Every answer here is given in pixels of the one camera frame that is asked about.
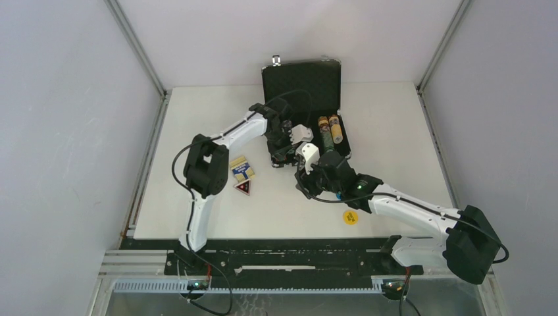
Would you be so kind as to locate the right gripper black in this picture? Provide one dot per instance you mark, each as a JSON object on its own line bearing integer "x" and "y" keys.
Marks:
{"x": 306, "y": 181}

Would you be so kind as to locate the yellow round button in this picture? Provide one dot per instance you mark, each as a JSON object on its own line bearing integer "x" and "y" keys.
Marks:
{"x": 350, "y": 217}

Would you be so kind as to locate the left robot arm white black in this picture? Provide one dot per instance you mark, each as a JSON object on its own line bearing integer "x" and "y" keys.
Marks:
{"x": 202, "y": 167}

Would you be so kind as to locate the green orange chip row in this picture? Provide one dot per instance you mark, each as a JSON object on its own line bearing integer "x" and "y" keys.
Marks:
{"x": 325, "y": 134}

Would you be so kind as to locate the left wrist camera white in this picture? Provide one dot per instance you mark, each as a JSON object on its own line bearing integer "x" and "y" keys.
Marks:
{"x": 300, "y": 133}

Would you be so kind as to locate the yellow chip row far right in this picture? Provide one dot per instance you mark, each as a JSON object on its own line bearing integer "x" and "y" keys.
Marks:
{"x": 336, "y": 129}

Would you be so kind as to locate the playing card deck box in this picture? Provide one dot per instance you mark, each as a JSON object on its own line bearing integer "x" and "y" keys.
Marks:
{"x": 241, "y": 169}

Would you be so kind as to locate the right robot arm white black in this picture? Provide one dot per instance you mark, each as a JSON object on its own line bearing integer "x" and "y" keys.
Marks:
{"x": 461, "y": 240}

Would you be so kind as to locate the black aluminium poker case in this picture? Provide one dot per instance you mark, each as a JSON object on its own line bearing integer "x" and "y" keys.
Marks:
{"x": 312, "y": 89}

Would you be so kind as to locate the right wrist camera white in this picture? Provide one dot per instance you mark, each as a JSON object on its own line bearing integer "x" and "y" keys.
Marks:
{"x": 309, "y": 155}

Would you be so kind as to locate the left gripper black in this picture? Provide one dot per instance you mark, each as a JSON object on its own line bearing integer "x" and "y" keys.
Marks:
{"x": 279, "y": 153}

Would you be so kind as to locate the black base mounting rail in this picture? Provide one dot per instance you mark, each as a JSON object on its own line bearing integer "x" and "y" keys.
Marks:
{"x": 306, "y": 264}

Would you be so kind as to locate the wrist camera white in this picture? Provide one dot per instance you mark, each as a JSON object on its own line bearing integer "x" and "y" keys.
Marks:
{"x": 309, "y": 155}
{"x": 300, "y": 133}

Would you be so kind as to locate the red black triangular button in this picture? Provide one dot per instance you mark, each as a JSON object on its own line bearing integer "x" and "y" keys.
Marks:
{"x": 244, "y": 187}

